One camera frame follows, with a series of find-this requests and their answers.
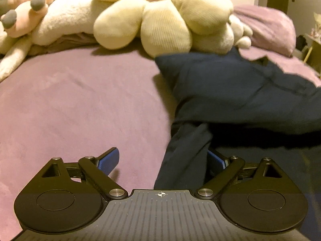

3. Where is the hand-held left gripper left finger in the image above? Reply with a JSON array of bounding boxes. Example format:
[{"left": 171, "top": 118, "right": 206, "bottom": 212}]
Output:
[{"left": 41, "top": 147, "right": 129, "bottom": 199}]

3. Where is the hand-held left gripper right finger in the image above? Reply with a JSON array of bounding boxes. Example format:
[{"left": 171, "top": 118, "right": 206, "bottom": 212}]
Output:
[{"left": 196, "top": 150, "right": 284, "bottom": 199}]

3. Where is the dark navy garment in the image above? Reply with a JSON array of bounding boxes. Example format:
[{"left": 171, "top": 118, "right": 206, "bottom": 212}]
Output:
[{"left": 153, "top": 46, "right": 321, "bottom": 196}]

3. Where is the purple bed blanket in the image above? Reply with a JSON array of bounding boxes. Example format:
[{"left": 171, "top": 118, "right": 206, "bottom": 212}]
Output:
[{"left": 0, "top": 5, "right": 321, "bottom": 236}]

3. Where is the small white plush toy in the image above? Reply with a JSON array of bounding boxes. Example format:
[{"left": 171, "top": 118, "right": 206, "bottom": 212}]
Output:
[{"left": 229, "top": 14, "right": 254, "bottom": 50}]

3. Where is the purple pillow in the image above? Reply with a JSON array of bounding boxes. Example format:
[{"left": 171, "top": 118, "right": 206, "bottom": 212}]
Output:
[{"left": 233, "top": 5, "right": 297, "bottom": 57}]

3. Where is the black bag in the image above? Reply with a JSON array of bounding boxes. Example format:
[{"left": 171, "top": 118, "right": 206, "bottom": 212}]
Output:
[{"left": 296, "top": 35, "right": 312, "bottom": 54}]

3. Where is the yellow side shelf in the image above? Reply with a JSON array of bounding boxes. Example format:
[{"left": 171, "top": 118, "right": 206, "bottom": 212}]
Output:
[{"left": 302, "top": 33, "right": 321, "bottom": 74}]

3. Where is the large white plush with pink feet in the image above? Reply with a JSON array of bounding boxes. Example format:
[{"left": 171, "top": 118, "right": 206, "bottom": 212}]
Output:
[{"left": 0, "top": 0, "right": 141, "bottom": 83}]

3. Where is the cream flower plush cushion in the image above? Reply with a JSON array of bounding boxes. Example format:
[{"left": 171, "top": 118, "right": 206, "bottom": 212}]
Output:
[{"left": 93, "top": 0, "right": 235, "bottom": 58}]

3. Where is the wrapped bouquet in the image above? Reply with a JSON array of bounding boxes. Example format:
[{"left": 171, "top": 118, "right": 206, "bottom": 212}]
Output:
[{"left": 313, "top": 12, "right": 321, "bottom": 39}]

